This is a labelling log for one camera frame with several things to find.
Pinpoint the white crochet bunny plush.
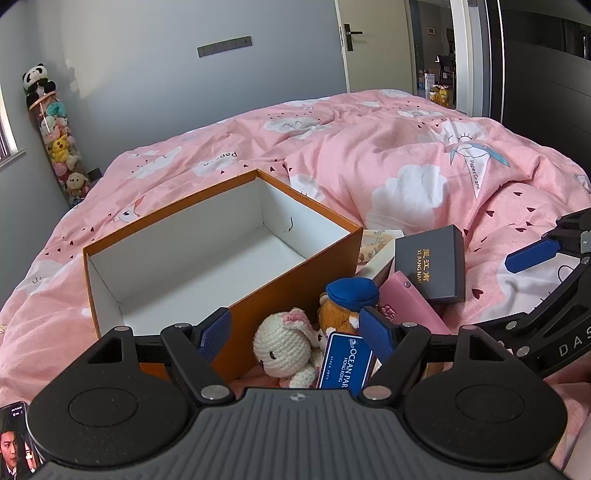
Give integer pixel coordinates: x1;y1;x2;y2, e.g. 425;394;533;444
252;308;331;389

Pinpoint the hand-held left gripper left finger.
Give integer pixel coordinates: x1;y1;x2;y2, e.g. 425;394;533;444
78;307;235;408

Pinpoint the beige door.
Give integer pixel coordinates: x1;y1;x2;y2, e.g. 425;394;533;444
333;0;417;96

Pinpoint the black smartphone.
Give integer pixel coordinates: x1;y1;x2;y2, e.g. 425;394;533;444
0;400;45;480

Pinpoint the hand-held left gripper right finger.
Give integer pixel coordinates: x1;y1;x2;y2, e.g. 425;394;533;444
358;306;513;409

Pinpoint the pink card holder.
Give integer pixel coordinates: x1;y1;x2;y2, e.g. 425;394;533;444
378;270;454;336

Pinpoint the orange cardboard box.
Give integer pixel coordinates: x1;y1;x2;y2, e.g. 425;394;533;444
82;168;365;384

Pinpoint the clear tube of plush toys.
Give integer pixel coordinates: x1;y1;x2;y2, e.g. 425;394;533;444
28;92;94;207

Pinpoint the panda plush toy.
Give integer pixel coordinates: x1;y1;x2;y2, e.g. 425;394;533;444
21;63;57;108

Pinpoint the white door frame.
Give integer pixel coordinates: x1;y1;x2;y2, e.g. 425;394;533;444
450;0;491;117

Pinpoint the dark grey gift box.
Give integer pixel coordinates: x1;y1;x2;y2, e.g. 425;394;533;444
393;224;467;304

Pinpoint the grey wall plate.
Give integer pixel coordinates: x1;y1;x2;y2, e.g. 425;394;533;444
197;35;254;58

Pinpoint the black door handle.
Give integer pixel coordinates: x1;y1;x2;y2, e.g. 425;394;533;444
339;25;365;53

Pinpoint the pink cloud print duvet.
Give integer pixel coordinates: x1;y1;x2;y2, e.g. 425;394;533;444
0;89;591;480

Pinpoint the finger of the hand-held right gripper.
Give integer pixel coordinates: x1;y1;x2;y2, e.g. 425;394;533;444
504;211;591;275
479;263;591;345

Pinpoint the red panda plush blue hat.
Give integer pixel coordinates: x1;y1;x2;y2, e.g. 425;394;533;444
316;277;383;391

